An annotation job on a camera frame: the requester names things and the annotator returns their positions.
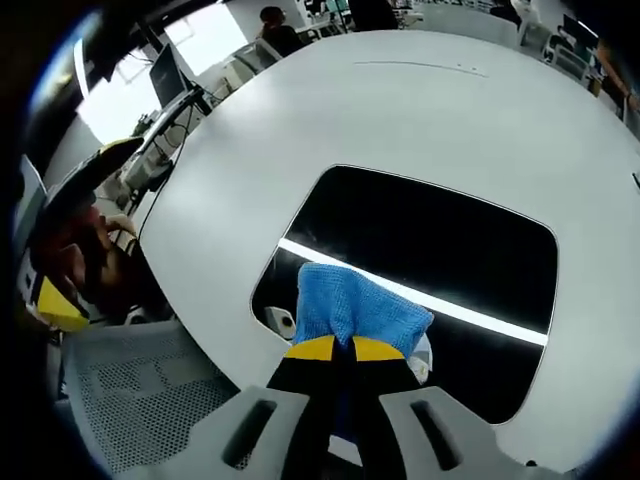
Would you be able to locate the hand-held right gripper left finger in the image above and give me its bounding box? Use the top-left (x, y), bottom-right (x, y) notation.
top-left (219, 335), bottom-right (337, 480)

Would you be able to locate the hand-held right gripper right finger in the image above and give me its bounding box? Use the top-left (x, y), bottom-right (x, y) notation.
top-left (349, 335), bottom-right (504, 480)

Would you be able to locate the blue cleaning cloth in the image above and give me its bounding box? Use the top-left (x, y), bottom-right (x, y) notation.
top-left (291, 261), bottom-right (436, 374)

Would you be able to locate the person's left hand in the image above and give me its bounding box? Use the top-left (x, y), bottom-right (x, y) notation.
top-left (49, 204), bottom-right (138, 307)

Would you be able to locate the computer monitor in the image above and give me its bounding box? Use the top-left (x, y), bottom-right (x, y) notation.
top-left (148, 42), bottom-right (195, 108)

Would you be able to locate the grey mesh office chair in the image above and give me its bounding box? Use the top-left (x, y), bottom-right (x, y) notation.
top-left (58, 318), bottom-right (242, 474)

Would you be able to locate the white office chair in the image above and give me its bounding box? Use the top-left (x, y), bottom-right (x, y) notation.
top-left (543, 32), bottom-right (602, 82)

